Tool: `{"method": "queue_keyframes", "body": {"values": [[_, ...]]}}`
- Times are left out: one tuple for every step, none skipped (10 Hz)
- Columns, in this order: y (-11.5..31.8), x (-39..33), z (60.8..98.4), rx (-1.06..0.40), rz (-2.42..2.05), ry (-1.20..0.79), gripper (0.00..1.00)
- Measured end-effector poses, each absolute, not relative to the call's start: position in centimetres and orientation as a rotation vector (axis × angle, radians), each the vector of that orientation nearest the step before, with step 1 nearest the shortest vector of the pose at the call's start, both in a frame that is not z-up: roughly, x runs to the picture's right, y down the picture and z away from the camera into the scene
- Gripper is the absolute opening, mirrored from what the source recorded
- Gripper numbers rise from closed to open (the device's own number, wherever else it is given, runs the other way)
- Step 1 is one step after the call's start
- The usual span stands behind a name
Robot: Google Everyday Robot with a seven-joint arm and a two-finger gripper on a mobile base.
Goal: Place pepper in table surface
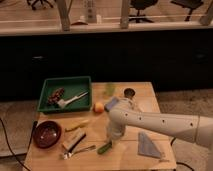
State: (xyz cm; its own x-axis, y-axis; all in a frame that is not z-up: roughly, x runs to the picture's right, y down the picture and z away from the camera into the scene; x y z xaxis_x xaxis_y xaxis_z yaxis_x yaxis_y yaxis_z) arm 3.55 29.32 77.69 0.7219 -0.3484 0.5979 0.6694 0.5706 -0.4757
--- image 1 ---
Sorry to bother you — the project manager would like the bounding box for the black office chair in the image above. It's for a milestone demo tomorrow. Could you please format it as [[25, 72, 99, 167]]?
[[26, 0, 54, 11], [171, 0, 204, 21], [129, 0, 158, 23]]

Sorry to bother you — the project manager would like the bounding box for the black office chair right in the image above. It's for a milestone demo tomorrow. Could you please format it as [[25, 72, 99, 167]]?
[[171, 0, 204, 21]]

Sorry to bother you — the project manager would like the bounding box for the orange peach fruit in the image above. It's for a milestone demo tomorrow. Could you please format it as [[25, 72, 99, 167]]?
[[93, 102, 104, 113]]

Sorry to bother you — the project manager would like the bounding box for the light green transparent object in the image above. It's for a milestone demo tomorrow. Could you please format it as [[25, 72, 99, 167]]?
[[104, 83, 115, 97]]

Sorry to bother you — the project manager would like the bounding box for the blue sponge block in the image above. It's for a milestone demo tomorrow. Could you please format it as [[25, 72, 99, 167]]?
[[104, 97, 119, 111]]

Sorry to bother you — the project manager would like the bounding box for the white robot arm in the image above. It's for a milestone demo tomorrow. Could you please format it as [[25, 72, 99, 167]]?
[[105, 98, 213, 148]]

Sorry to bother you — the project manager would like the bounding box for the black cable left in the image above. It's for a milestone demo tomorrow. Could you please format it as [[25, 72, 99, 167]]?
[[0, 117, 39, 171]]

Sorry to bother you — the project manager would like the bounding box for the green plastic tray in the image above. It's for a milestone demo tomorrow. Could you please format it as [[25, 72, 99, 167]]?
[[37, 76, 92, 113]]

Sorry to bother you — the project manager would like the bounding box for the dark red bowl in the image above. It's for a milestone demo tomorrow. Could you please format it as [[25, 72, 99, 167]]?
[[33, 121, 62, 149]]

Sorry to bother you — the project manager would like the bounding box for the green pepper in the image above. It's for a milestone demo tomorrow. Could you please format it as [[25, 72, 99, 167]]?
[[97, 142, 112, 155]]

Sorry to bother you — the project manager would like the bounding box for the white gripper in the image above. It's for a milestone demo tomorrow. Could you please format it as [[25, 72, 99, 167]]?
[[106, 121, 126, 141]]

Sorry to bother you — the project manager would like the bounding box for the brown pine cone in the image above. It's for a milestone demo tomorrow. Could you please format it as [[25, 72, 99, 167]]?
[[47, 88, 65, 105]]

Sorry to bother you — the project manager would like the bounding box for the yellow banana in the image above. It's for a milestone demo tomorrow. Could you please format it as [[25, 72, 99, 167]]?
[[65, 120, 89, 132]]

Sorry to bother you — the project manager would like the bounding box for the black cable right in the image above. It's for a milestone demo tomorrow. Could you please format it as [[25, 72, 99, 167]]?
[[170, 136, 196, 171]]

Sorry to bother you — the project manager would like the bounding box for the black office chair left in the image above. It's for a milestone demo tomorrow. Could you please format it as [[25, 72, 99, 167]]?
[[26, 0, 54, 11]]

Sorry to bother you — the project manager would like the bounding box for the black cable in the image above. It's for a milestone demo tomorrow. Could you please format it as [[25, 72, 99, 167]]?
[[170, 136, 196, 171], [0, 117, 39, 171]]

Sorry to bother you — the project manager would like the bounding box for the blue folded cloth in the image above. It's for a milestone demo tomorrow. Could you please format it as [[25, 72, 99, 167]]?
[[138, 132, 162, 159]]

